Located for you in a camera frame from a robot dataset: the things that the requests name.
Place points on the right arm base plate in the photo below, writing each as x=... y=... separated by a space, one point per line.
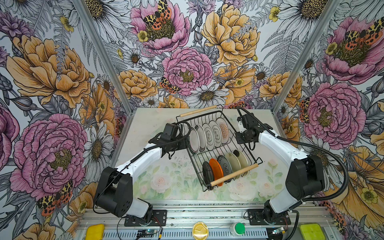
x=259 y=217

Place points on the white plate line pattern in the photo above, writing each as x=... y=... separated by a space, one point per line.
x=210 y=138

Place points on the beige small plate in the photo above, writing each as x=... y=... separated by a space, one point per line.
x=234 y=162

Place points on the black wire dish rack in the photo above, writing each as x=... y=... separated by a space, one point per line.
x=190 y=120

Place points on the black small plate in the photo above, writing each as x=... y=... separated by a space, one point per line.
x=208 y=175

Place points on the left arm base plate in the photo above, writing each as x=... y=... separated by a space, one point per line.
x=158 y=218

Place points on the white plate orange pattern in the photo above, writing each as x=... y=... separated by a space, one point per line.
x=224 y=130

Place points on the white plate blue rim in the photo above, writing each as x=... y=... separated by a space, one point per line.
x=194 y=141

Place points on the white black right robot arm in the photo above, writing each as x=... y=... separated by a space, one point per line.
x=305 y=172

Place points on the dark grey small plate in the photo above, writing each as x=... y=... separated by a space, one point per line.
x=225 y=165

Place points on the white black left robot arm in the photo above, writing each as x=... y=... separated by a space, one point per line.
x=115 y=192

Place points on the orange small plate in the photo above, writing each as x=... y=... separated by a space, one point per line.
x=217 y=169

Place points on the small circuit board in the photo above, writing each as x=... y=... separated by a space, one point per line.
x=148 y=233

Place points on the white plate green rim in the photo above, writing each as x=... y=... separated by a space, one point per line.
x=202 y=137

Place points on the lime green button right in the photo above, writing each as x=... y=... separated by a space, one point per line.
x=312 y=232

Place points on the gold round button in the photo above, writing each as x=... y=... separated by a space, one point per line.
x=200 y=231

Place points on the aluminium corner post left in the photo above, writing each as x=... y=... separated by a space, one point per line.
x=97 y=40

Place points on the green round button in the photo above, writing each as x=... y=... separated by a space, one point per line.
x=237 y=229

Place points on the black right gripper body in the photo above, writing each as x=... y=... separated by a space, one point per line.
x=244 y=137

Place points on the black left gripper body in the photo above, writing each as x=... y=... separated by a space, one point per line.
x=178 y=144

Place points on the cream small plate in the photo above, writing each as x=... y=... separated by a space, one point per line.
x=241 y=158

